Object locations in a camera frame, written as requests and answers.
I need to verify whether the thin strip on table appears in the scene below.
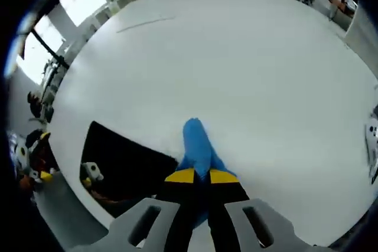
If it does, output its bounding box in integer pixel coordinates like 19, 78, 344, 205
116, 15, 178, 34

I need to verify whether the bright window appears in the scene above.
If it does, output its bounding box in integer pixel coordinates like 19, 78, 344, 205
60, 0, 107, 28
15, 15, 65, 85

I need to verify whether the white game controller device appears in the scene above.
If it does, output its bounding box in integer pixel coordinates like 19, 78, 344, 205
364, 109, 378, 185

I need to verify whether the white desk partition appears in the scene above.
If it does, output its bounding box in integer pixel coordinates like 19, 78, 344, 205
343, 0, 378, 68

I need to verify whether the person's left hand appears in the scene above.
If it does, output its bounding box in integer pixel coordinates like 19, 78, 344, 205
18, 174, 38, 191

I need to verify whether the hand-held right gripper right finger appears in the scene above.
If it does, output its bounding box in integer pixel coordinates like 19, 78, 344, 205
207, 169, 336, 252

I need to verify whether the black pole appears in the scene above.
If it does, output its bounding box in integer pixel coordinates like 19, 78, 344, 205
31, 30, 72, 69

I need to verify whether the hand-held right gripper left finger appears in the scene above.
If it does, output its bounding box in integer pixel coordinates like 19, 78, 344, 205
67, 168, 196, 252

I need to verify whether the blue cleaning cloth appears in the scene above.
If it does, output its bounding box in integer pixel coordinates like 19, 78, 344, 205
174, 117, 237, 231

